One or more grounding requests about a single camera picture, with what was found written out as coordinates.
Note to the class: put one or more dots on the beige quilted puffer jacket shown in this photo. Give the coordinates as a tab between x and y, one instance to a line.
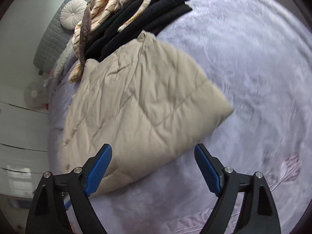
150	101

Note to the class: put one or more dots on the round white tufted cushion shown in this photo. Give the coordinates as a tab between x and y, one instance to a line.
72	13

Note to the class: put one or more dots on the white desk fan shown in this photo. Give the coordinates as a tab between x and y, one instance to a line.
36	95

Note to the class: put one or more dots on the black folded garment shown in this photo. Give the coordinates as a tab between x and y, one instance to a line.
107	38

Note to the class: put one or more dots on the lavender embossed bed blanket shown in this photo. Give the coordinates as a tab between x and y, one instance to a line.
259	55

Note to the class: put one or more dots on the grey quilted headboard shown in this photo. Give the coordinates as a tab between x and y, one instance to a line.
52	44

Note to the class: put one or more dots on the brown knit scarf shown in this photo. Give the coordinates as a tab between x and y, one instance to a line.
84	33

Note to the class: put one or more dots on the white drawer cabinet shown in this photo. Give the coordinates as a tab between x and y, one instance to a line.
23	138

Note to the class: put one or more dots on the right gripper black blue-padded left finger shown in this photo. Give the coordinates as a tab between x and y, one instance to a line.
48	209

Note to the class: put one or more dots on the cream striped knit garment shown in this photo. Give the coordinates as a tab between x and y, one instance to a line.
100	11

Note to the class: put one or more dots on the white fluffy pillow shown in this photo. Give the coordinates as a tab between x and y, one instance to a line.
63	58

